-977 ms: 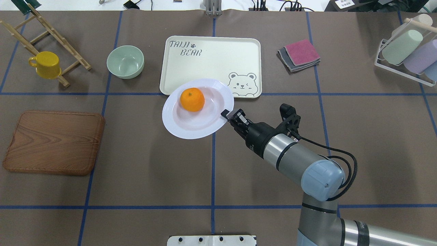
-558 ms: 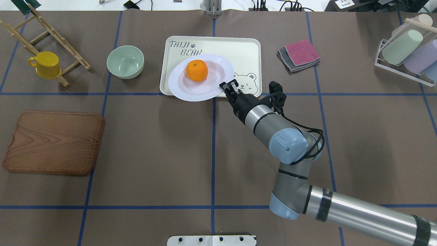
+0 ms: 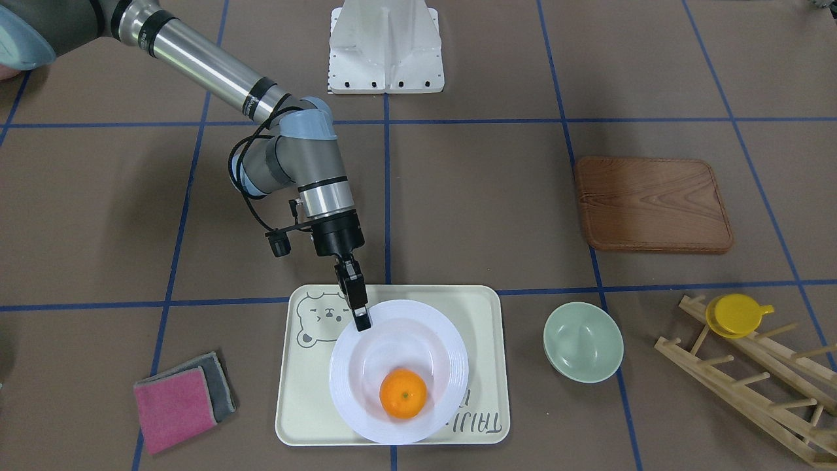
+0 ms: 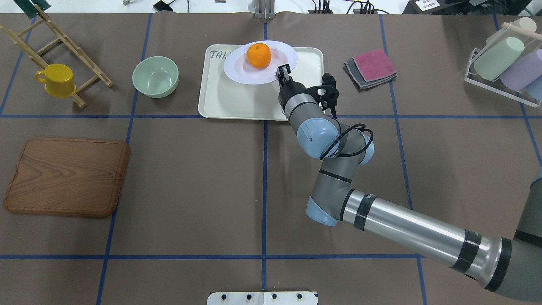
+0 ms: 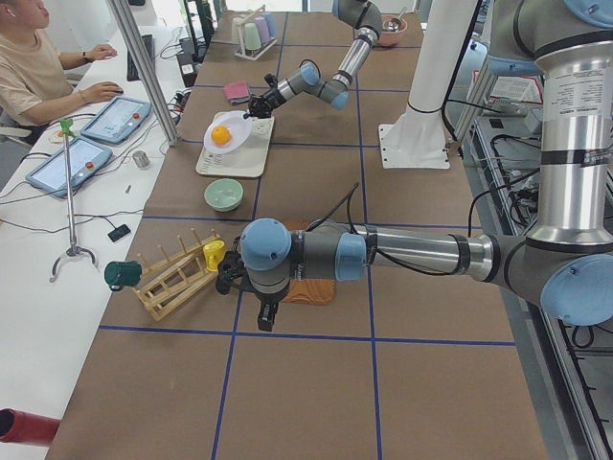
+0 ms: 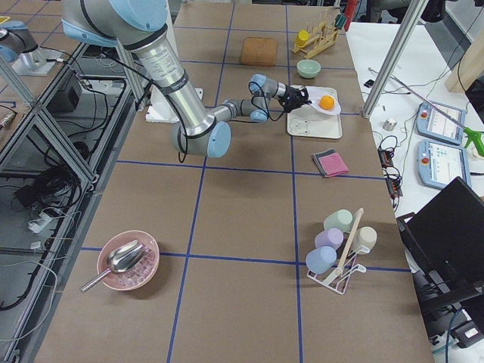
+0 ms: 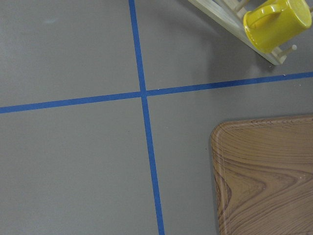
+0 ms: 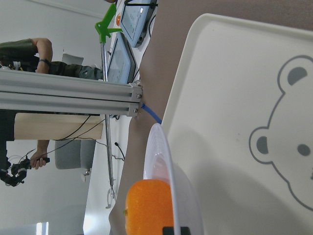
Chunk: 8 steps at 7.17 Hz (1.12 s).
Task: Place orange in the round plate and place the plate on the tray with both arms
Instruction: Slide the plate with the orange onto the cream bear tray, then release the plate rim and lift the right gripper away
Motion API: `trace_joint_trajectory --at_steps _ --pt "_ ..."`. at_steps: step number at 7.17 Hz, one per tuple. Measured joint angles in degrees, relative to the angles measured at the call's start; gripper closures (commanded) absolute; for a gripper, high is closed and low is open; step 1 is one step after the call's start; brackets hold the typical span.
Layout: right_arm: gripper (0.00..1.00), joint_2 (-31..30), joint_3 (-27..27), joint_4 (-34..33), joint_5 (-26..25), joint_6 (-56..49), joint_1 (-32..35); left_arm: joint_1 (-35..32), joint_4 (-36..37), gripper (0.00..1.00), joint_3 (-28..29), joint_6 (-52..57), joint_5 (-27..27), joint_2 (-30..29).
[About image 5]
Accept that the white wire cup rack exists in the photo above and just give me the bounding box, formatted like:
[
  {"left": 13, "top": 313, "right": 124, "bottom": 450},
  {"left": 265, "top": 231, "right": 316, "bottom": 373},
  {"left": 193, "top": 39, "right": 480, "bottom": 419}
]
[{"left": 232, "top": 6, "right": 278, "bottom": 61}]

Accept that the pink bowl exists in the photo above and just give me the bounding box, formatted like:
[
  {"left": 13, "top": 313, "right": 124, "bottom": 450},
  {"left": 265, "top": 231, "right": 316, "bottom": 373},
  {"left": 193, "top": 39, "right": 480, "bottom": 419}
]
[{"left": 377, "top": 14, "right": 408, "bottom": 47}]

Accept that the green plastic cup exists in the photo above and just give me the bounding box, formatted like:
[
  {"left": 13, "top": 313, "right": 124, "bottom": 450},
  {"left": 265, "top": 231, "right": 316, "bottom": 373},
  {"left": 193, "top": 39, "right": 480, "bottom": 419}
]
[{"left": 244, "top": 23, "right": 261, "bottom": 53}]

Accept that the cream rectangular tray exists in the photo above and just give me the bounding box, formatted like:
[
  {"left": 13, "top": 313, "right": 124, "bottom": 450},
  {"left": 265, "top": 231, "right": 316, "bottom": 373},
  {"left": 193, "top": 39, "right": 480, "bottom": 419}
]
[{"left": 195, "top": 117, "right": 275, "bottom": 178}]

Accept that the upper teach pendant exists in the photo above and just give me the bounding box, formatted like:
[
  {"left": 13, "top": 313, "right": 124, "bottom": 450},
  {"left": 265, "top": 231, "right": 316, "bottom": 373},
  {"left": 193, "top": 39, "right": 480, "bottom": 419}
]
[{"left": 80, "top": 96, "right": 151, "bottom": 146}]

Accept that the blue plastic cup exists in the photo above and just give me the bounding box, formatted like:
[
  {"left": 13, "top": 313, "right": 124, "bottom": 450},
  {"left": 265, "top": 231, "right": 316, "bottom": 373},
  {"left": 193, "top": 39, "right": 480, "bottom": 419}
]
[{"left": 262, "top": 11, "right": 278, "bottom": 38}]

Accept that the beige plastic cup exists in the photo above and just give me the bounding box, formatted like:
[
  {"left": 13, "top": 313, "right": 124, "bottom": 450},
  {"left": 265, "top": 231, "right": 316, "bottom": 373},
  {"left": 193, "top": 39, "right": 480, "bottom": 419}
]
[{"left": 232, "top": 17, "right": 244, "bottom": 44}]

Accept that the purple plastic cup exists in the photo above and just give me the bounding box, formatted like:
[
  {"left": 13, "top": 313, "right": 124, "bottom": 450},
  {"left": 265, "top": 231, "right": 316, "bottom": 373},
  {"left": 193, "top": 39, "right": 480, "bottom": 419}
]
[{"left": 253, "top": 15, "right": 270, "bottom": 43}]

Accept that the lower teach pendant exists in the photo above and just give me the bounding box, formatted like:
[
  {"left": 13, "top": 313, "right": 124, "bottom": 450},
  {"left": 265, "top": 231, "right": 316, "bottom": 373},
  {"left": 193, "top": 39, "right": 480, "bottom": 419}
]
[{"left": 25, "top": 137, "right": 113, "bottom": 199}]

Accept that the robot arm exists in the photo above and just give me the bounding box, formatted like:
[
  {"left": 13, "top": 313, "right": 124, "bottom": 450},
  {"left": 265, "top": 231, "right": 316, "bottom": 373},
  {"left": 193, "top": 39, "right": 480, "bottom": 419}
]
[
  {"left": 243, "top": 0, "right": 382, "bottom": 120},
  {"left": 240, "top": 1, "right": 612, "bottom": 331}
]

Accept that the grey folded cloth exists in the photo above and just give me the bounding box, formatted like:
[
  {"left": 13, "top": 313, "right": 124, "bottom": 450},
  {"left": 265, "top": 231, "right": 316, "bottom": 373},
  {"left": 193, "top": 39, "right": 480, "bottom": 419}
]
[{"left": 228, "top": 94, "right": 251, "bottom": 105}]

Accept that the wooden dish rack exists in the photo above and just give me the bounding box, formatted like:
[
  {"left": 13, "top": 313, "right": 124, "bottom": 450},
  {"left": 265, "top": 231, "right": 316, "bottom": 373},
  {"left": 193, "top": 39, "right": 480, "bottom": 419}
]
[{"left": 132, "top": 228, "right": 221, "bottom": 321}]

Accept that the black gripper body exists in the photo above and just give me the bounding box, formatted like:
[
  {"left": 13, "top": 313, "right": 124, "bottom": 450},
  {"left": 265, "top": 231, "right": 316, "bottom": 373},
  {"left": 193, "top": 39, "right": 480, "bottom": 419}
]
[
  {"left": 247, "top": 87, "right": 286, "bottom": 118},
  {"left": 252, "top": 283, "right": 289, "bottom": 314}
]

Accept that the seated person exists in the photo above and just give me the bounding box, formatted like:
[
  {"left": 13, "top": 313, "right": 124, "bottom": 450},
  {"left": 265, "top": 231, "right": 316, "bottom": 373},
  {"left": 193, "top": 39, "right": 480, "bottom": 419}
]
[{"left": 1, "top": 1, "right": 124, "bottom": 145}]

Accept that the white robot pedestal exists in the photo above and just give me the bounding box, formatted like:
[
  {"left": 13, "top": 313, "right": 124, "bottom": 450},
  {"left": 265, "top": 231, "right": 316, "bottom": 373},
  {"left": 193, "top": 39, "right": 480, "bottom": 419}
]
[{"left": 378, "top": 0, "right": 479, "bottom": 170}]

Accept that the black keyboard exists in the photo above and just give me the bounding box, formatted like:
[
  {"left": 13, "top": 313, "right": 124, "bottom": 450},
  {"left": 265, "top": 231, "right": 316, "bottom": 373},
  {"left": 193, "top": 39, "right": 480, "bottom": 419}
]
[{"left": 125, "top": 34, "right": 155, "bottom": 82}]

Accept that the small metal cylinder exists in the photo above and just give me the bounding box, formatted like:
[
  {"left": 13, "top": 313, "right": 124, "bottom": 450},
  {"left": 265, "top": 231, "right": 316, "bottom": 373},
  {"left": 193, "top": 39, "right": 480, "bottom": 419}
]
[{"left": 132, "top": 150, "right": 150, "bottom": 170}]

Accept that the metal scoop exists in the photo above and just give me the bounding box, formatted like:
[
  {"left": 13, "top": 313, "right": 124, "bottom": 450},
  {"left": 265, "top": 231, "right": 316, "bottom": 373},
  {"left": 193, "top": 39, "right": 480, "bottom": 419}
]
[{"left": 382, "top": 7, "right": 407, "bottom": 33}]

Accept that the mint green bowl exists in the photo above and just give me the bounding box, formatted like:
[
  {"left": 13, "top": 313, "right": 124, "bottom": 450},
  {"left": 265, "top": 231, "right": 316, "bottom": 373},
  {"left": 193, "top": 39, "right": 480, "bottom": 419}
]
[{"left": 204, "top": 178, "right": 244, "bottom": 212}]

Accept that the orange fruit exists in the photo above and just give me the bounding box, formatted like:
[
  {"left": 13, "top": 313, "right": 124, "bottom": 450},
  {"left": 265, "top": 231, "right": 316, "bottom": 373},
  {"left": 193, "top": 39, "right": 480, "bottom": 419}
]
[{"left": 211, "top": 125, "right": 232, "bottom": 146}]

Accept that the grabber reaching tool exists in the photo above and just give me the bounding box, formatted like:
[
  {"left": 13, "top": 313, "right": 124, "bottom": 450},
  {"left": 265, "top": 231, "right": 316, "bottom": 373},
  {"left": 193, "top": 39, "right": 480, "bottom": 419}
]
[{"left": 49, "top": 118, "right": 98, "bottom": 283}]

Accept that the pink folded cloth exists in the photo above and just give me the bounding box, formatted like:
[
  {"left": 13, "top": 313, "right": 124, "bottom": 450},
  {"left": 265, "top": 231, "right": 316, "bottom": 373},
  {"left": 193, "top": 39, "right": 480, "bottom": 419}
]
[{"left": 223, "top": 81, "right": 251, "bottom": 101}]

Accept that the dark green mug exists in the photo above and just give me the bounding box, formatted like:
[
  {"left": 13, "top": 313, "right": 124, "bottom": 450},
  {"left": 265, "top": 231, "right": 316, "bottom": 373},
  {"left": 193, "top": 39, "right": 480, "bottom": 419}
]
[{"left": 104, "top": 261, "right": 143, "bottom": 291}]

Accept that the white round plate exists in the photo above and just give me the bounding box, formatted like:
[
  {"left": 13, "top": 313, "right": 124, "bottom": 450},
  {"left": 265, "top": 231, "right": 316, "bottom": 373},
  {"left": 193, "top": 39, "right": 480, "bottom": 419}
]
[{"left": 203, "top": 110, "right": 253, "bottom": 154}]

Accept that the red cylinder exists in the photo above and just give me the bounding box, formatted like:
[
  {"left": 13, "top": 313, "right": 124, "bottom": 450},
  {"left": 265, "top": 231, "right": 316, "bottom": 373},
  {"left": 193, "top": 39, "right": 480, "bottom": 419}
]
[{"left": 1, "top": 408, "right": 60, "bottom": 447}]

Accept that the teach pendant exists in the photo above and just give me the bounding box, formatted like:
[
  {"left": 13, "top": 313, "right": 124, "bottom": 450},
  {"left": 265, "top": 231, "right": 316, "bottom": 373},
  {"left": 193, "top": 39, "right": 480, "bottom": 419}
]
[
  {"left": 25, "top": 137, "right": 113, "bottom": 199},
  {"left": 80, "top": 96, "right": 151, "bottom": 146}
]

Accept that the small black device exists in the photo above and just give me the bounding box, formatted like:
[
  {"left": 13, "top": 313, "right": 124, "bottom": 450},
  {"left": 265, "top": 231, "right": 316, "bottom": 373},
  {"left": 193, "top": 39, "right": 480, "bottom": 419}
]
[{"left": 107, "top": 224, "right": 131, "bottom": 242}]

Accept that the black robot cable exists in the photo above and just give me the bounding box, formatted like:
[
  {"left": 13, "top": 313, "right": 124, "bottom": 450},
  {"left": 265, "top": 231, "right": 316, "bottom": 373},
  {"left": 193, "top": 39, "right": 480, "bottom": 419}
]
[{"left": 306, "top": 181, "right": 485, "bottom": 277}]

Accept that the yellow mug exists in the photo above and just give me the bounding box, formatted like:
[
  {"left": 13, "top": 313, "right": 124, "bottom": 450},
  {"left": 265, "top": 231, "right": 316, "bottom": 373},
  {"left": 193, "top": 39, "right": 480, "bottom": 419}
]
[{"left": 203, "top": 240, "right": 227, "bottom": 272}]

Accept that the aluminium frame post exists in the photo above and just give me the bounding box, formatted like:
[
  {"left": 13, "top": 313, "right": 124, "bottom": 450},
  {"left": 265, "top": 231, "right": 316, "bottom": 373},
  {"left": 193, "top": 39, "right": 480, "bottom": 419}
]
[{"left": 107, "top": 0, "right": 179, "bottom": 147}]

